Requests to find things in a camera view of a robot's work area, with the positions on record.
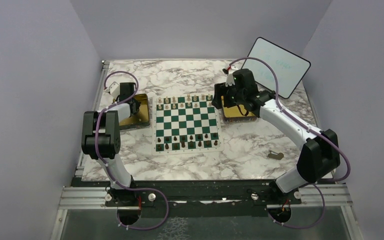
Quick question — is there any green white chess board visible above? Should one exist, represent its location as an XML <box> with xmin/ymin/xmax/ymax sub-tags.
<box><xmin>151</xmin><ymin>92</ymin><xmax>224</xmax><ymax>156</ymax></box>

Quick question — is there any small whiteboard on stand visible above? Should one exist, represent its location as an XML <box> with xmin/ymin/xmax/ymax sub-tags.
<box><xmin>242</xmin><ymin>37</ymin><xmax>311</xmax><ymax>99</ymax></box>

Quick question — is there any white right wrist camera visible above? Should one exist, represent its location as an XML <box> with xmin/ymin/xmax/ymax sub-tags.
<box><xmin>224</xmin><ymin>67</ymin><xmax>238</xmax><ymax>87</ymax></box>

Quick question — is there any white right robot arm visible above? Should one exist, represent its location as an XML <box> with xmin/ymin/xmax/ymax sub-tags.
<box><xmin>211</xmin><ymin>68</ymin><xmax>340</xmax><ymax>204</ymax></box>

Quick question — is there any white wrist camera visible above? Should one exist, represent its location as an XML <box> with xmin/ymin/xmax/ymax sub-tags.
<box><xmin>224</xmin><ymin>67</ymin><xmax>238</xmax><ymax>87</ymax></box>
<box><xmin>108</xmin><ymin>81</ymin><xmax>120</xmax><ymax>99</ymax></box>

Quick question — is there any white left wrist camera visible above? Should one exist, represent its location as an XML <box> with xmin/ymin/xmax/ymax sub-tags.
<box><xmin>108</xmin><ymin>81</ymin><xmax>120</xmax><ymax>99</ymax></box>

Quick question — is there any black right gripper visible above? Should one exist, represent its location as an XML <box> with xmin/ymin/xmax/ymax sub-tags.
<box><xmin>211</xmin><ymin>81</ymin><xmax>246</xmax><ymax>110</ymax></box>

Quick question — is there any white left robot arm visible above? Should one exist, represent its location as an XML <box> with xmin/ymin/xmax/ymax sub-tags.
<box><xmin>81</xmin><ymin>82</ymin><xmax>141</xmax><ymax>206</ymax></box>

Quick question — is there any gold metal tin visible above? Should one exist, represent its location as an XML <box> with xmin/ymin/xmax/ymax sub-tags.
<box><xmin>221</xmin><ymin>97</ymin><xmax>258</xmax><ymax>124</ymax></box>
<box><xmin>119</xmin><ymin>93</ymin><xmax>151</xmax><ymax>131</ymax></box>

